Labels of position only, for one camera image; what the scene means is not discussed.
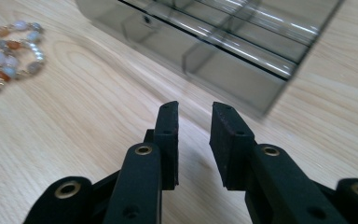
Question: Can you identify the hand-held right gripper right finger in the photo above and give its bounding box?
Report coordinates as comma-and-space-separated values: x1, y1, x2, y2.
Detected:
209, 101, 349, 224

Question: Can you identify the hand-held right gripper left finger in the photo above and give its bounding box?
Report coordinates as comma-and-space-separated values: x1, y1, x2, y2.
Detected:
103, 100, 180, 224

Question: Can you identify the clear acrylic drawer box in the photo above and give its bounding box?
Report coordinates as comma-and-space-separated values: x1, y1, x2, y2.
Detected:
74, 0, 346, 118

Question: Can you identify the pastel bead bracelet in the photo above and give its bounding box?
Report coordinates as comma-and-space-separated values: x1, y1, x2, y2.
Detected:
0, 20, 47, 100

